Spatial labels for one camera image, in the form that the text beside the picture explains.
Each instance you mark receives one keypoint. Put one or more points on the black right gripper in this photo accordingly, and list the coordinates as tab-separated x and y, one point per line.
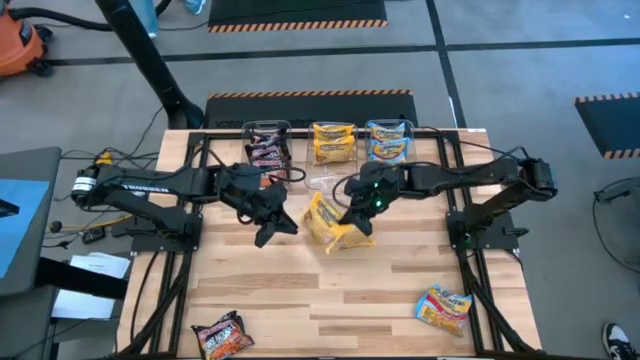
375	185

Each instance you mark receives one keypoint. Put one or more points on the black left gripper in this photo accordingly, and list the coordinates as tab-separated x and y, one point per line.
252	192

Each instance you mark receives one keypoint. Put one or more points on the yellow Maruchan ramen pack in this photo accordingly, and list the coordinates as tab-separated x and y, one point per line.
332	132
320	220
357	243
334	151

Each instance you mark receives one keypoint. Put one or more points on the blue Maruchan ramen pack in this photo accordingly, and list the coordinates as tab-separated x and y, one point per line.
387	131
442	310
389	151

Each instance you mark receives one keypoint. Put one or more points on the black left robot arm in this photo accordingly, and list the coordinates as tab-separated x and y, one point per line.
150	187

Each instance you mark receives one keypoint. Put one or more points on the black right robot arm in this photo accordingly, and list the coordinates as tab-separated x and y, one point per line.
460	177

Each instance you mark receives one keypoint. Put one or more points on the clear plastic storage bin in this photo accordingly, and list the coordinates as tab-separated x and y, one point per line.
247	125
320	180
414	131

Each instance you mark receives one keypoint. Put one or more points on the black mat with striped edge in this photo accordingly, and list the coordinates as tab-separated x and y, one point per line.
300	12
310	110
610	125

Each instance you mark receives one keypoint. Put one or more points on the white paper sheet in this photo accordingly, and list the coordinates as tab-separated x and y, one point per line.
80	305
100	265

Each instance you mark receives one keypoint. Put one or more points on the black power adapter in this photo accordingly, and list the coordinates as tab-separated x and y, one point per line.
93	235

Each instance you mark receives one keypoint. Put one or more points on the yellow power plug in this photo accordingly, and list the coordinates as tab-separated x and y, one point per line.
103	160

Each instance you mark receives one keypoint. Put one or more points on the black desk support beam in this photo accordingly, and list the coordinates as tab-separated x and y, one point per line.
80	280

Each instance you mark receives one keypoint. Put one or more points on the small round black plug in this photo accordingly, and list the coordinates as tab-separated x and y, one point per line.
56	226

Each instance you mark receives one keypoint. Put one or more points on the grey side desk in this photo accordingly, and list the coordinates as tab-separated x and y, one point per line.
45	165

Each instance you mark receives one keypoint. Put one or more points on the person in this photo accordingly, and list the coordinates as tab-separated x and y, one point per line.
145	17

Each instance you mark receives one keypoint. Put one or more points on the blue sheet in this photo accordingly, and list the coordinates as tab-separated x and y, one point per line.
25	235

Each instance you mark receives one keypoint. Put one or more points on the black desk clamp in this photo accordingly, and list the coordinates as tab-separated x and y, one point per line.
7	208

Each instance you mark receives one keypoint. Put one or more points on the person's shoe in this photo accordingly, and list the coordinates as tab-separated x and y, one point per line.
620	342

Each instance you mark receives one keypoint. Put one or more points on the orange shop vacuum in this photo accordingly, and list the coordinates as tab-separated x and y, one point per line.
20	45

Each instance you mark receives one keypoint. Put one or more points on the black diagonal frame brace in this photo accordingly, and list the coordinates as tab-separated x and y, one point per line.
161	305
495	310

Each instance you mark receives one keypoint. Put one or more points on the black camera stand pole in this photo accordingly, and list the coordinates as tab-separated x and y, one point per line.
145	55

